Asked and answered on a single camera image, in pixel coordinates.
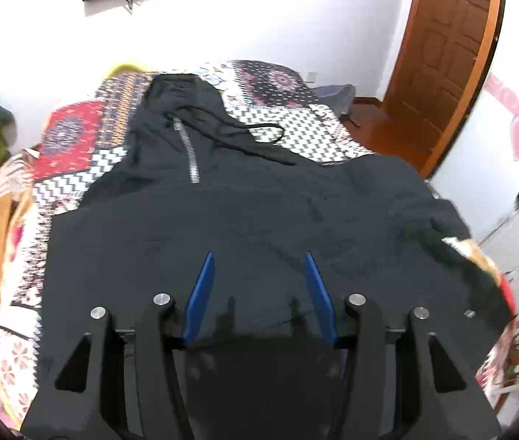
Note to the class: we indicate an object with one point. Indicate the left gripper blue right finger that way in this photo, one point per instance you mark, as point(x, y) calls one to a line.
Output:
point(321, 302)

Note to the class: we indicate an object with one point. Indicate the black hooded sweatshirt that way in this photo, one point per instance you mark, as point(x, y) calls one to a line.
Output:
point(414, 317)

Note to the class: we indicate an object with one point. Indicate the brown wooden door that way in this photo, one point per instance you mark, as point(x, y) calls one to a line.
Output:
point(442, 60)

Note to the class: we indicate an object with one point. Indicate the colourful patchwork bedspread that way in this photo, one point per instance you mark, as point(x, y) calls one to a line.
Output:
point(81, 143)

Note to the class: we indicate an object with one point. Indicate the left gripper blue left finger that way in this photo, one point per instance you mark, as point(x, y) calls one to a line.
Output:
point(196, 306)

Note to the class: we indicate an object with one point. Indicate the white sliding wardrobe door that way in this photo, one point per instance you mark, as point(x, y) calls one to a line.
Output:
point(480, 174)

